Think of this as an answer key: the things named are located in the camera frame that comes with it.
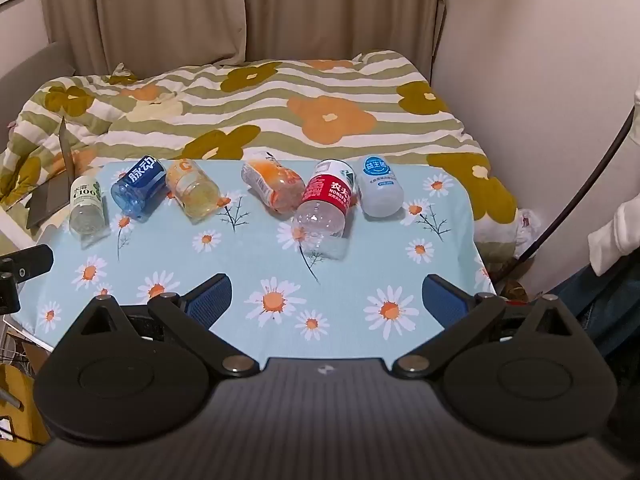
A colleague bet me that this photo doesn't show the striped floral blanket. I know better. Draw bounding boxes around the striped floral blanket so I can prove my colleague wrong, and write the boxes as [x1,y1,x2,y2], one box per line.
[0,50,519,262]

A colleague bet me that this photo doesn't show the grey laptop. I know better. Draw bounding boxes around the grey laptop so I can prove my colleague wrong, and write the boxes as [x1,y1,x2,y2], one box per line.
[26,117,71,231]

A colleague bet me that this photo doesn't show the light blue daisy tablecloth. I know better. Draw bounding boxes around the light blue daisy tablecloth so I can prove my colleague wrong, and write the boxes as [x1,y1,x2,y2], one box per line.
[2,159,497,361]

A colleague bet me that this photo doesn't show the yellow label bottle cup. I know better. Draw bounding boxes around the yellow label bottle cup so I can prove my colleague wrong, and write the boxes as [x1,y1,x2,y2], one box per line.
[165,158,221,221]

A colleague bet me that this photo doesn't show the orange label bottle cup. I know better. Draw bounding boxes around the orange label bottle cup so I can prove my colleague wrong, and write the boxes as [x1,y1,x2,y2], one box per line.
[241,149,306,214]

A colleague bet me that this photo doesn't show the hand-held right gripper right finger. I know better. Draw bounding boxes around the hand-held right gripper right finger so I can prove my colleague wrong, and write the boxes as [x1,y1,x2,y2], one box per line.
[391,273,584,379]

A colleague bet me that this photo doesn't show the person's white sweater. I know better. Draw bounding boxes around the person's white sweater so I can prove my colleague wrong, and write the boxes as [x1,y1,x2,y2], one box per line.
[587,85,640,277]

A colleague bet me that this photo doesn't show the green label clear bottle cup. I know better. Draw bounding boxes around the green label clear bottle cup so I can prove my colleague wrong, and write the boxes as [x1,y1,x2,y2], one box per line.
[68,176,110,247]

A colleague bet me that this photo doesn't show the blue label bottle cup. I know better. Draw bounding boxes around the blue label bottle cup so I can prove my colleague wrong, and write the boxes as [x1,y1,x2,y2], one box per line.
[110,154,168,222]

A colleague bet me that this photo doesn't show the person's blue jeans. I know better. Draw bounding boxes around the person's blue jeans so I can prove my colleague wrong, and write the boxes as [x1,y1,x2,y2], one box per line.
[549,260,640,363]

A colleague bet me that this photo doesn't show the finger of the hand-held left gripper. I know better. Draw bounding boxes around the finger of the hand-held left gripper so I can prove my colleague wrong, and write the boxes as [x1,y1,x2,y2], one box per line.
[0,244,54,312]

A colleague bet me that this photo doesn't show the beige curtain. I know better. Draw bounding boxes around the beige curtain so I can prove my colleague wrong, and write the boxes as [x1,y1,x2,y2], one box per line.
[244,0,447,83]
[37,0,247,81]

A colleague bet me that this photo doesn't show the black cable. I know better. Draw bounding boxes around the black cable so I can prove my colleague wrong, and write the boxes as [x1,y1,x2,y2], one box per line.
[515,109,640,264]

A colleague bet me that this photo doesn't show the yellow cardboard box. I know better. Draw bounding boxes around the yellow cardboard box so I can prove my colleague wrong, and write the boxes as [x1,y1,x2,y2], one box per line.
[0,360,52,463]

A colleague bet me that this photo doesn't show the grey upholstered headboard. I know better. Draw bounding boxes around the grey upholstered headboard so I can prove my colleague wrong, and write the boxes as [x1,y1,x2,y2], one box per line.
[0,40,77,148]

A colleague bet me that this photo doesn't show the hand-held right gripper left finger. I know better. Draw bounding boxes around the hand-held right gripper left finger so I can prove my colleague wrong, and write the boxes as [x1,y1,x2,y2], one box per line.
[75,273,262,377]

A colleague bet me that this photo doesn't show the white pale blue bottle cup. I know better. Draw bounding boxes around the white pale blue bottle cup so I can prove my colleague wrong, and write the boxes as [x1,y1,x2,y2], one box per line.
[353,154,405,219]

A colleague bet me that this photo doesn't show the red label clear bottle cup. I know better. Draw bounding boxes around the red label clear bottle cup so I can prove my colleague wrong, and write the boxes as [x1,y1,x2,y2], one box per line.
[291,158,357,260]

